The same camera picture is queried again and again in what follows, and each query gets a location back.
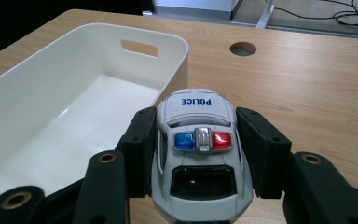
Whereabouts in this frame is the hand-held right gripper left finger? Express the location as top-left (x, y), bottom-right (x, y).
top-left (115, 105), bottom-right (158, 199)

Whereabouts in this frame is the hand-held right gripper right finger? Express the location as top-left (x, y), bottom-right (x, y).
top-left (235, 106), bottom-right (294, 201)

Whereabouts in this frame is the white toy police car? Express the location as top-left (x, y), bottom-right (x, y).
top-left (150, 88), bottom-right (255, 224)

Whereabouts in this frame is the white plastic bin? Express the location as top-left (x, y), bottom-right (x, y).
top-left (0, 21), bottom-right (190, 213)

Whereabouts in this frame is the white-framed wooden desk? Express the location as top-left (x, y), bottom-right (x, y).
top-left (255, 0), bottom-right (275, 30)

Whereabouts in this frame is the black cable bundle under desk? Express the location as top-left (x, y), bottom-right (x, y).
top-left (273, 0), bottom-right (358, 27)

